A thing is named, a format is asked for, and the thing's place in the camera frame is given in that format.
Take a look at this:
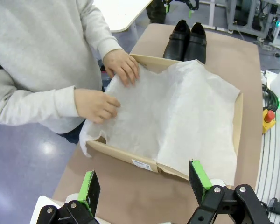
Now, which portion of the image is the white tissue paper sheet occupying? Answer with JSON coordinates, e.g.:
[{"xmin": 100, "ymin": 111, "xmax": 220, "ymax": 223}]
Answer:
[{"xmin": 79, "ymin": 59, "xmax": 242, "ymax": 186}]

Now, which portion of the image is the brown cardboard shoe box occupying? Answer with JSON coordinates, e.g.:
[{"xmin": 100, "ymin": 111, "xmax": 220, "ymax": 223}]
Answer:
[{"xmin": 85, "ymin": 54, "xmax": 245, "ymax": 187}]

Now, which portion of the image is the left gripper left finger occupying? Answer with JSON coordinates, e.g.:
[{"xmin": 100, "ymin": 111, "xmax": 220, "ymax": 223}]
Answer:
[{"xmin": 36, "ymin": 170, "xmax": 101, "ymax": 224}]

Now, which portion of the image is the person's right hand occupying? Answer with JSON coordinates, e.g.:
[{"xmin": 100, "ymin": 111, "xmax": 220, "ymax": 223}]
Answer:
[{"xmin": 74, "ymin": 88, "xmax": 121, "ymax": 124}]

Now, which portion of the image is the white ribbed platform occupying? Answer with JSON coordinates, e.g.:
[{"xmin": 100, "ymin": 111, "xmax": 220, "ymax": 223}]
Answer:
[{"xmin": 256, "ymin": 109, "xmax": 280, "ymax": 224}]

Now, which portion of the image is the white desk frame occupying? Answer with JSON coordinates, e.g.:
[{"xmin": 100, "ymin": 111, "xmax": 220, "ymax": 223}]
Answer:
[{"xmin": 207, "ymin": 0, "xmax": 227, "ymax": 30}]

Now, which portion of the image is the black leather ankle shoe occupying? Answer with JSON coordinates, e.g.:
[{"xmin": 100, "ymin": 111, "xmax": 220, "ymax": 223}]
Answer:
[
  {"xmin": 183, "ymin": 22, "xmax": 207, "ymax": 65},
  {"xmin": 162, "ymin": 20, "xmax": 191, "ymax": 62}
]

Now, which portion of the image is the metal equipment rack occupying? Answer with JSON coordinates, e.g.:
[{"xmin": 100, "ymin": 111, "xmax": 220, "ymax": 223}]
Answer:
[{"xmin": 226, "ymin": 0, "xmax": 280, "ymax": 39}]

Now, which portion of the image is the person's left forearm grey sleeve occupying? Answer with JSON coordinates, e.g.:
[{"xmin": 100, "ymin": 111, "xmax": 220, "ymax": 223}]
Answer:
[{"xmin": 79, "ymin": 0, "xmax": 123, "ymax": 63}]

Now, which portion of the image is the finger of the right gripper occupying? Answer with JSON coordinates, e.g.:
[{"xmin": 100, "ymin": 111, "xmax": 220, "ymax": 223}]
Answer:
[
  {"xmin": 186, "ymin": 0, "xmax": 200, "ymax": 18},
  {"xmin": 162, "ymin": 0, "xmax": 171, "ymax": 14}
]

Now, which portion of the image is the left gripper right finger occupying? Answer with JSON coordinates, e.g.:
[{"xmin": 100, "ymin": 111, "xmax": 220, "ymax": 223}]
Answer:
[{"xmin": 188, "ymin": 160, "xmax": 275, "ymax": 224}]

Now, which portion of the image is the yellow red emergency stop button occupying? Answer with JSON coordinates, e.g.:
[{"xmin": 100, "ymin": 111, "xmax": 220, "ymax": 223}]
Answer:
[{"xmin": 262, "ymin": 109, "xmax": 276, "ymax": 135}]

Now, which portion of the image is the person in grey sweatshirt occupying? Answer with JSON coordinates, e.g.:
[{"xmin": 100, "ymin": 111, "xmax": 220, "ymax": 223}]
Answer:
[{"xmin": 0, "ymin": 0, "xmax": 103, "ymax": 144}]

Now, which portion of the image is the black cable bundle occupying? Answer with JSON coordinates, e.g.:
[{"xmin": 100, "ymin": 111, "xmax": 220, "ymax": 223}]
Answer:
[{"xmin": 262, "ymin": 84, "xmax": 280, "ymax": 112}]

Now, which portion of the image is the person's left hand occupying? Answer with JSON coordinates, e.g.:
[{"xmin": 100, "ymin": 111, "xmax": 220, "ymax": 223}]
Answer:
[{"xmin": 102, "ymin": 49, "xmax": 140, "ymax": 88}]

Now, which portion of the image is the person's right forearm grey sleeve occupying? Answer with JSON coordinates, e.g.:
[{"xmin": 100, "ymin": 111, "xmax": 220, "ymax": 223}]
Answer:
[{"xmin": 0, "ymin": 70, "xmax": 79, "ymax": 126}]

